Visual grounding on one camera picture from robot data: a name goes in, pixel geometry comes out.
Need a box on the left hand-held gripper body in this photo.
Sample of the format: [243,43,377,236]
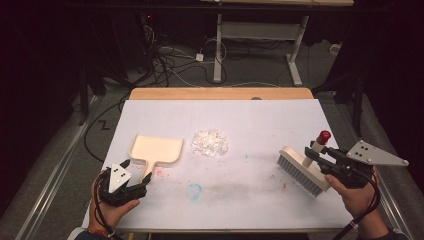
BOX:
[99,163,148,207]

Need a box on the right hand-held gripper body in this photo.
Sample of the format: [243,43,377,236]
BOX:
[316,139,409,189]

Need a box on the cream brush with red knob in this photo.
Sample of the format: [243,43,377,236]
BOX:
[277,130,333,198]

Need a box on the cream dustpan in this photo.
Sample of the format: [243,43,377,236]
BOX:
[128,134,185,178]

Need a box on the person's left hand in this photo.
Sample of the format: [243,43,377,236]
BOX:
[88,173,141,234]

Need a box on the person's right hand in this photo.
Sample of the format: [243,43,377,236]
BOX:
[324,173,380,219]

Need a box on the black metal stand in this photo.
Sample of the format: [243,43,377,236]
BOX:
[313,71,366,136]
[77,59,108,127]

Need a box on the pile of white paper scraps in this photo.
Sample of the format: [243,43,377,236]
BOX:
[190,129,230,158]

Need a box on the white table cover sheet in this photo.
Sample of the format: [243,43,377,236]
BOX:
[81,99,354,232]

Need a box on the wooden table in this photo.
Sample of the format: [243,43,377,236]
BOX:
[114,87,349,240]

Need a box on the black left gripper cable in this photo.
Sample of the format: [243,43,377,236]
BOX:
[92,169,117,240]

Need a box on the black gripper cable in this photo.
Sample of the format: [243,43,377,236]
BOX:
[92,169,117,240]
[332,169,382,240]

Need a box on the black floor cable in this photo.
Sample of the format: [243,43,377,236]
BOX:
[83,94,132,164]

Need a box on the red bracelet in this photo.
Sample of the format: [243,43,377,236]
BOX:
[87,228,110,238]

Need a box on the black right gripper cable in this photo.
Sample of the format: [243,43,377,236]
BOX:
[332,169,382,240]

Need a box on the metal floor rail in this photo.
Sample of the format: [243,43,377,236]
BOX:
[374,173,416,240]
[14,94,99,240]

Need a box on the white floor cable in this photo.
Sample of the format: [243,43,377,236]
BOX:
[159,44,283,89]

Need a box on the tangle of black floor cables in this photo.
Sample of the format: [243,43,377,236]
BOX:
[133,19,231,88]

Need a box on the white desk frame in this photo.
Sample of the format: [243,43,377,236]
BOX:
[212,13,310,87]

